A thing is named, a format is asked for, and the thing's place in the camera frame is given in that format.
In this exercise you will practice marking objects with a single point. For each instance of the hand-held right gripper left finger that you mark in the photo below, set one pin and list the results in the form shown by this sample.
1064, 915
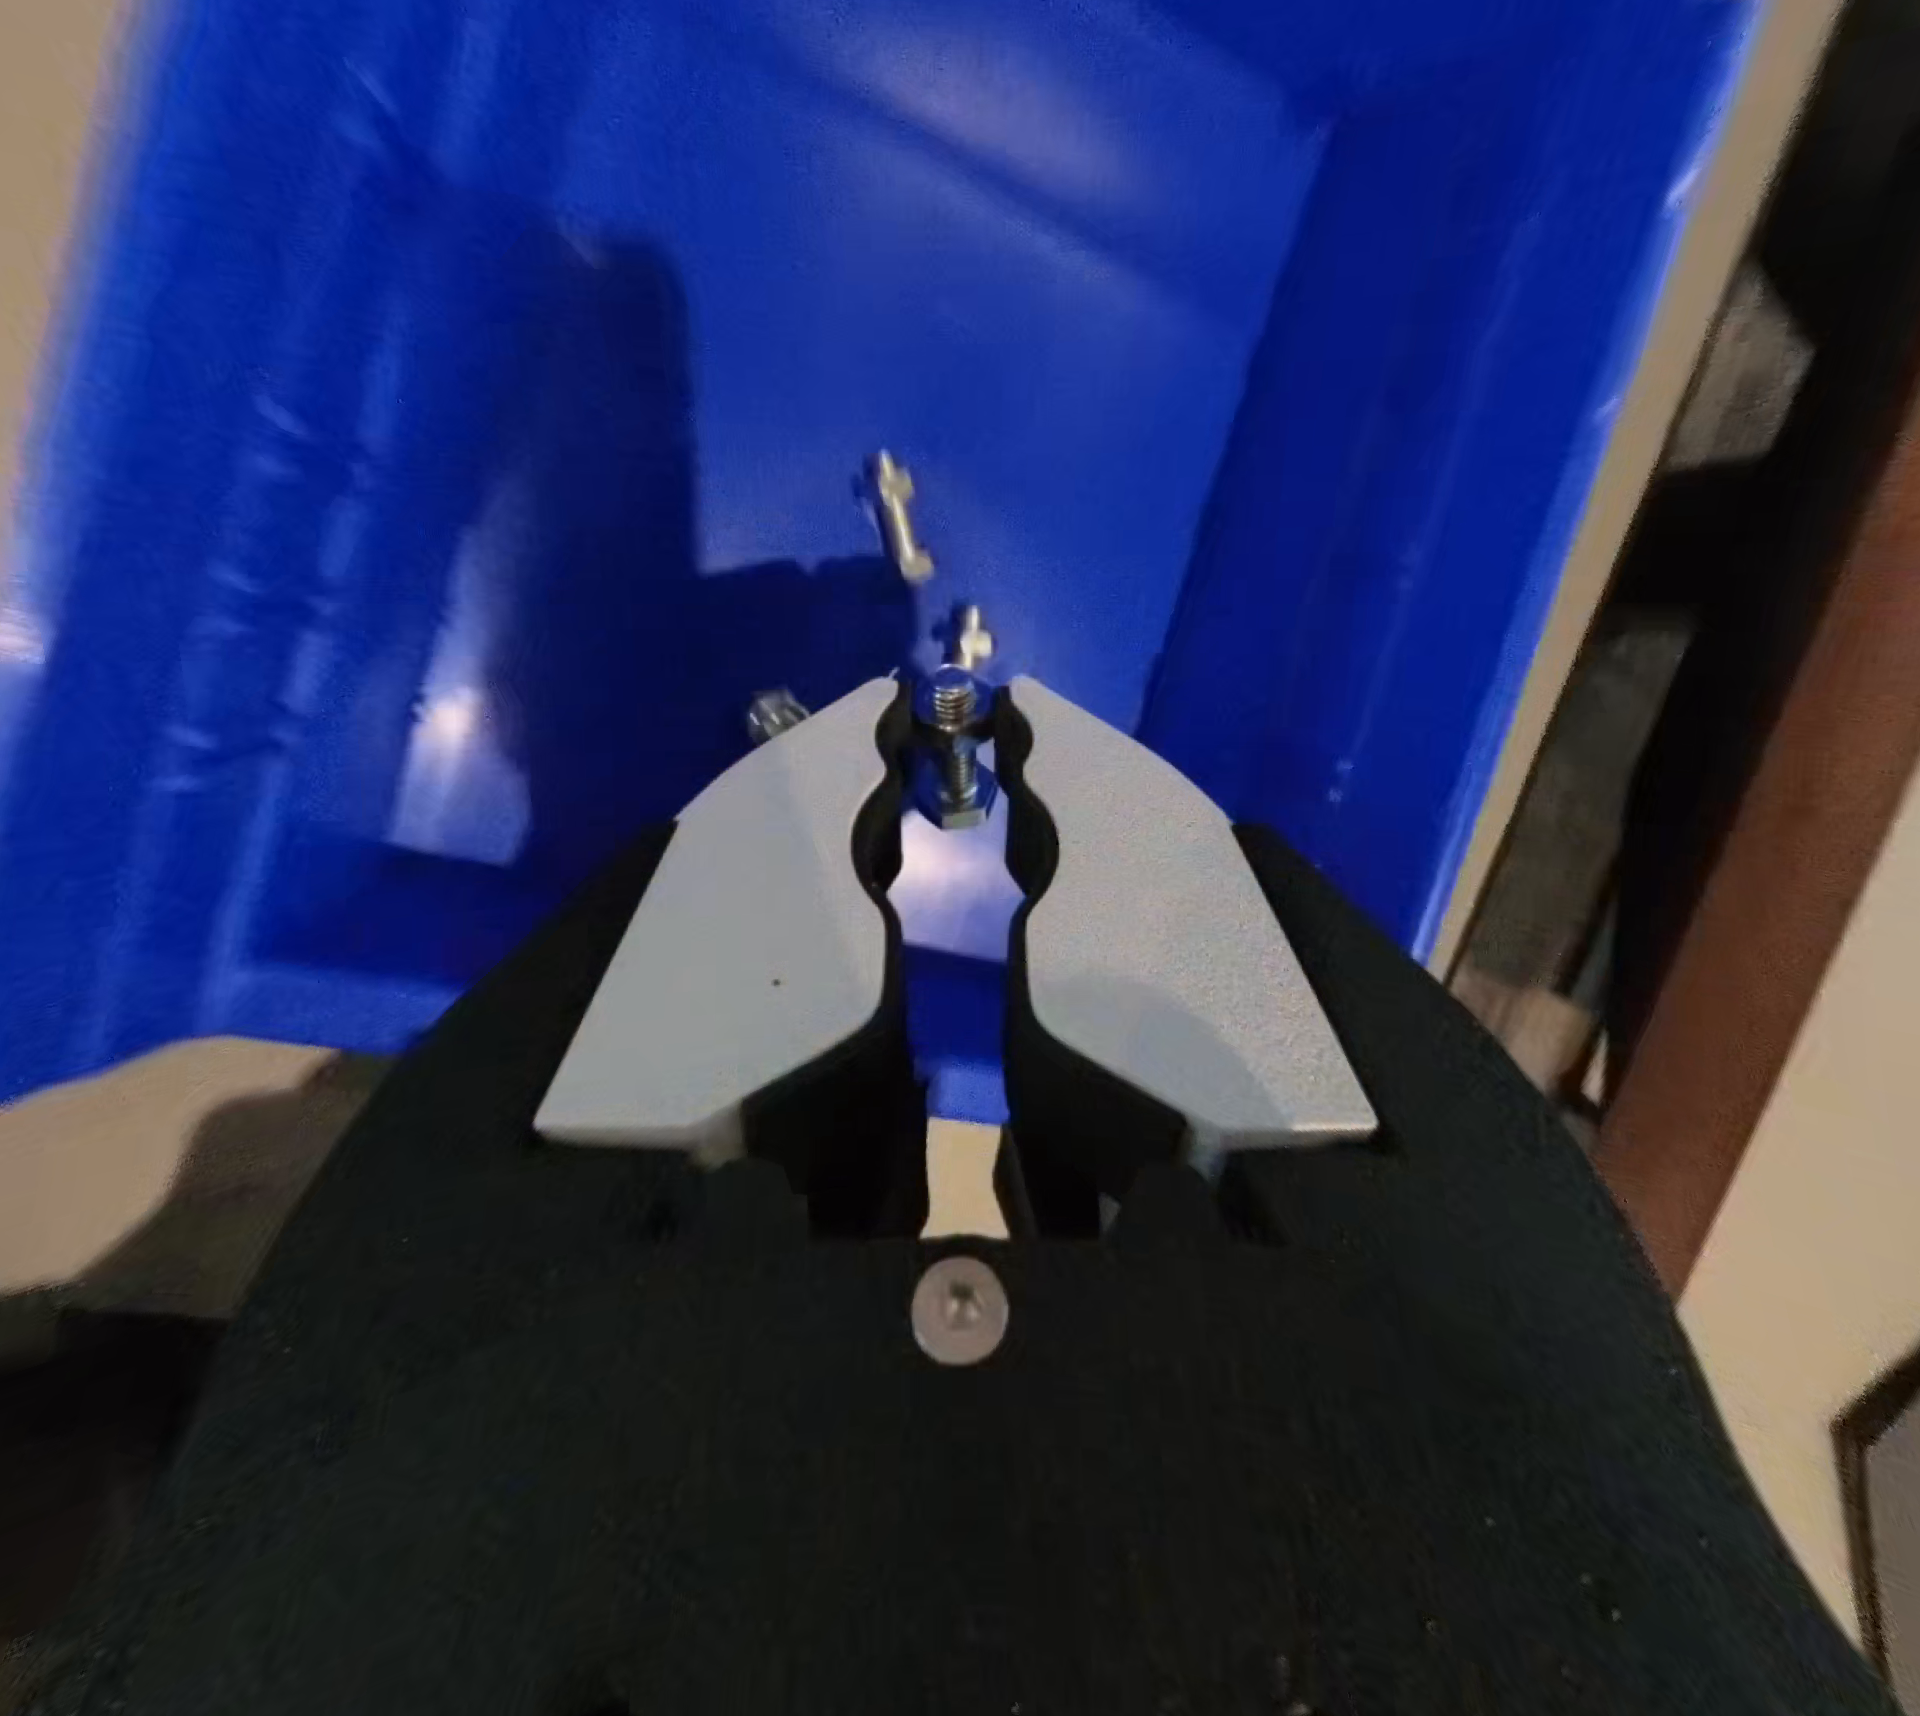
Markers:
737, 907

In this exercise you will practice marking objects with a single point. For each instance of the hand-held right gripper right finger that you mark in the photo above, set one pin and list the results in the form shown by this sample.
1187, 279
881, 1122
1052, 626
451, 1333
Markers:
1182, 920

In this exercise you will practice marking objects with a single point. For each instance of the blue plastic bin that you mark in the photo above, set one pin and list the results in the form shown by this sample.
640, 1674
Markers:
750, 171

